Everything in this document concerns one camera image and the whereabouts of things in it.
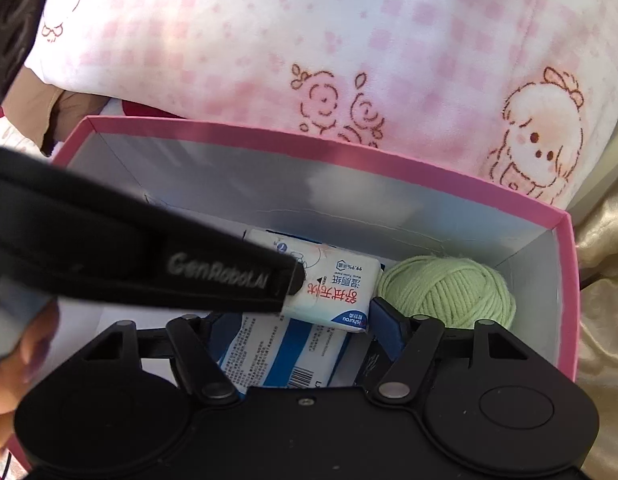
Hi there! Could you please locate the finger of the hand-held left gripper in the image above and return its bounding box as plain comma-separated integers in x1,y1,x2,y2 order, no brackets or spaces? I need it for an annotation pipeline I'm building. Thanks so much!
276,256,307,312

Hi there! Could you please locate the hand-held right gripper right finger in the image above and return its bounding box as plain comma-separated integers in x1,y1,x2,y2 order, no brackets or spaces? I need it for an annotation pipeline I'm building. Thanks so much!
369,297,532,404

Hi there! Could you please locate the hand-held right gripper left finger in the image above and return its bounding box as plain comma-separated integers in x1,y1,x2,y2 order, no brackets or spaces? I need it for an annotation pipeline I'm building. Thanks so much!
81,312,242,404

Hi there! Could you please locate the white wet wipes packet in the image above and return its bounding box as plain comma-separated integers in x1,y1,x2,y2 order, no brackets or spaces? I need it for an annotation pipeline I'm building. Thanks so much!
244,228,382,333

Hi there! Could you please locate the blue wipes packet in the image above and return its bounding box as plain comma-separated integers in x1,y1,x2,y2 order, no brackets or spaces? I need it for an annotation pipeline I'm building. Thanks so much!
216,310,362,396

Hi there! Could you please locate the green yarn ball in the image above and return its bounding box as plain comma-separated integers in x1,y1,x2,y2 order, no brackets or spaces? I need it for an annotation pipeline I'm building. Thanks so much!
354,255,517,386

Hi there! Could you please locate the pink cardboard box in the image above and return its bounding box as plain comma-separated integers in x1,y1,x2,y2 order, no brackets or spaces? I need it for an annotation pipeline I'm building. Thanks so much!
51,115,582,386

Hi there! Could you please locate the person's left hand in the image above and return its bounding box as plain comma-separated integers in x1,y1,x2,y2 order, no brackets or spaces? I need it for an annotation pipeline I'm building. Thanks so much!
0,304,62,461

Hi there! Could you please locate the brown pillow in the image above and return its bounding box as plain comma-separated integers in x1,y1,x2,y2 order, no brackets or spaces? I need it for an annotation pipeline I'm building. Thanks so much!
1,67,107,157

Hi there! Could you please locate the gold curtain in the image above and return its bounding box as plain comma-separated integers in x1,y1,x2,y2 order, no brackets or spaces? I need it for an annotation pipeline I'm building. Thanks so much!
572,180,618,391

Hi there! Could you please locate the pink checked pillow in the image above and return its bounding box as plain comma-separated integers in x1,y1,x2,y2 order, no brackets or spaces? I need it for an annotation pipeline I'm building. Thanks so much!
24,0,618,211

